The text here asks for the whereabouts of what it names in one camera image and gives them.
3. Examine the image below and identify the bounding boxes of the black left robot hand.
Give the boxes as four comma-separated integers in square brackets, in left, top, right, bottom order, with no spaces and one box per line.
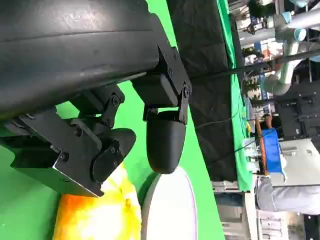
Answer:
[0,0,193,199]

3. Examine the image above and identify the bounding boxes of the orange white toy bread roll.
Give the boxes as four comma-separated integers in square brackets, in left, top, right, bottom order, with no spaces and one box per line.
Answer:
[52,161,143,240]

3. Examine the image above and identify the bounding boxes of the black backdrop cloth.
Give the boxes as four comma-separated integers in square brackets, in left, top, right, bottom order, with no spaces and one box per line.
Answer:
[166,0,245,182]

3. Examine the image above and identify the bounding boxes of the green table cloth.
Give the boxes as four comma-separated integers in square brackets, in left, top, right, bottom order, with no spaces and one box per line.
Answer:
[0,0,253,240]

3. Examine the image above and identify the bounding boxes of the lilac plate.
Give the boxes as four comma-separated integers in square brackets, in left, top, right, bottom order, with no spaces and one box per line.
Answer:
[140,167,198,240]

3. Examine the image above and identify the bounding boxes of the blue bin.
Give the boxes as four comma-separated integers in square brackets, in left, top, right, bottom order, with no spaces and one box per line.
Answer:
[259,127,286,176]

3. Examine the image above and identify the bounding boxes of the grey cabinet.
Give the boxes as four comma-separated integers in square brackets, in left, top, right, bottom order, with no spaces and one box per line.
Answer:
[276,138,320,187]

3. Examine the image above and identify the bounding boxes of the person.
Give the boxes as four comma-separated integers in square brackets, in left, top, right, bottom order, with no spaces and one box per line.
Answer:
[254,176,320,216]

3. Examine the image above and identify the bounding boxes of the black hanging cable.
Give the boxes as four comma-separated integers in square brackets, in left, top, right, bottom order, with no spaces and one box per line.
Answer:
[191,48,320,82]

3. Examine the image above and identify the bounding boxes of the black machine frame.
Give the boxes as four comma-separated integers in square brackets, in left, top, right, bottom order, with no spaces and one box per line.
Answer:
[274,66,320,141]

